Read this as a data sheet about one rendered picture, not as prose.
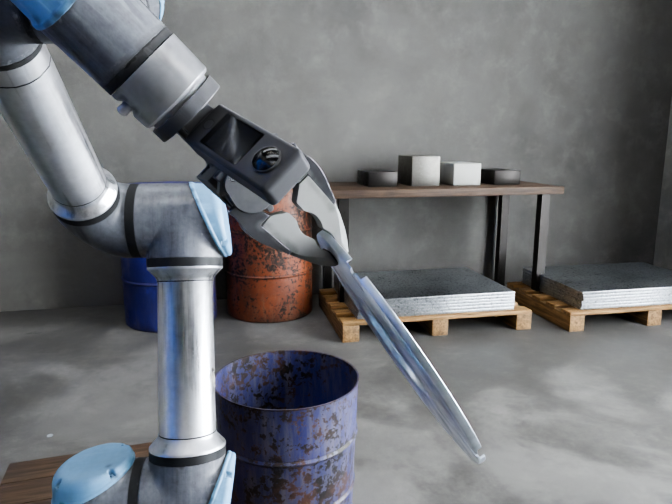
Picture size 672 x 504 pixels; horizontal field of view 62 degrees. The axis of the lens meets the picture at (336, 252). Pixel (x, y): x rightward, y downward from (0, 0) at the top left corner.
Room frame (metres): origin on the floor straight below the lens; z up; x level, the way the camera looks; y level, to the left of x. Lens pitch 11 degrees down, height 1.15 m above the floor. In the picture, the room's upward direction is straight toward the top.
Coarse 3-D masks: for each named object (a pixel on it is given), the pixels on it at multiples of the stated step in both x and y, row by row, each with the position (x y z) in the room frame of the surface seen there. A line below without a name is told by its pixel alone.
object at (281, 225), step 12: (276, 216) 0.52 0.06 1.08; (288, 216) 0.53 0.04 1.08; (264, 228) 0.52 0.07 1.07; (276, 228) 0.52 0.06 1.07; (288, 228) 0.53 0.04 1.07; (288, 240) 0.53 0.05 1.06; (300, 240) 0.53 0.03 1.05; (312, 240) 0.54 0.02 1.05; (300, 252) 0.53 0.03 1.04; (312, 252) 0.54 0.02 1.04; (324, 252) 0.54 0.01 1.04; (324, 264) 0.55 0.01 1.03; (336, 264) 0.56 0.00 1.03
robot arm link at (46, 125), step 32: (0, 0) 0.54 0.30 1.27; (0, 32) 0.55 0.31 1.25; (32, 32) 0.55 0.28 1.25; (0, 64) 0.58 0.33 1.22; (32, 64) 0.60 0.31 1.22; (0, 96) 0.61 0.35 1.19; (32, 96) 0.62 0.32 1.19; (64, 96) 0.66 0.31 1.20; (32, 128) 0.65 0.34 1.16; (64, 128) 0.67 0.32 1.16; (32, 160) 0.70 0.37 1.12; (64, 160) 0.70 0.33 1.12; (96, 160) 0.76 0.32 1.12; (64, 192) 0.74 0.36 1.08; (96, 192) 0.77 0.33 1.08; (64, 224) 0.80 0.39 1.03; (96, 224) 0.79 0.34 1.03; (128, 256) 0.85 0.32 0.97
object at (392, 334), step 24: (360, 288) 0.50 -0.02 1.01; (360, 312) 0.71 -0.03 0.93; (384, 312) 0.45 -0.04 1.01; (384, 336) 0.64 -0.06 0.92; (408, 336) 0.44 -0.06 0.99; (408, 360) 0.50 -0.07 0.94; (432, 384) 0.44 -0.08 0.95; (432, 408) 0.59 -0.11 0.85; (456, 408) 0.44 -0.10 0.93; (456, 432) 0.50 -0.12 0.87
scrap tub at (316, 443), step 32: (288, 352) 1.73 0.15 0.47; (320, 352) 1.72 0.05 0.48; (224, 384) 1.59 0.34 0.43; (256, 384) 1.70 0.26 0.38; (288, 384) 1.73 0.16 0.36; (320, 384) 1.71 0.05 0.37; (352, 384) 1.59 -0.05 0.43; (224, 416) 1.40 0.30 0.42; (256, 416) 1.33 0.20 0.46; (288, 416) 1.33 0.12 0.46; (320, 416) 1.35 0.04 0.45; (352, 416) 1.45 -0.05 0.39; (256, 448) 1.34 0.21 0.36; (288, 448) 1.33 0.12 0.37; (320, 448) 1.36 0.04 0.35; (352, 448) 1.47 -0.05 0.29; (256, 480) 1.34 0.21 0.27; (288, 480) 1.33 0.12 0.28; (320, 480) 1.36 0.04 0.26; (352, 480) 1.49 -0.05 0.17
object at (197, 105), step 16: (208, 80) 0.50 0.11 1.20; (192, 96) 0.48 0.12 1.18; (208, 96) 0.49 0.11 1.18; (176, 112) 0.48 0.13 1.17; (192, 112) 0.48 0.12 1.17; (208, 112) 0.51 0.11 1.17; (160, 128) 0.49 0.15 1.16; (176, 128) 0.49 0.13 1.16; (192, 128) 0.51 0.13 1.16; (208, 176) 0.53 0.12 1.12; (224, 176) 0.50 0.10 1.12; (224, 192) 0.50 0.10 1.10; (240, 192) 0.51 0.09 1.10; (240, 208) 0.50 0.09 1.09; (256, 208) 0.51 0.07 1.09; (272, 208) 0.52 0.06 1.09
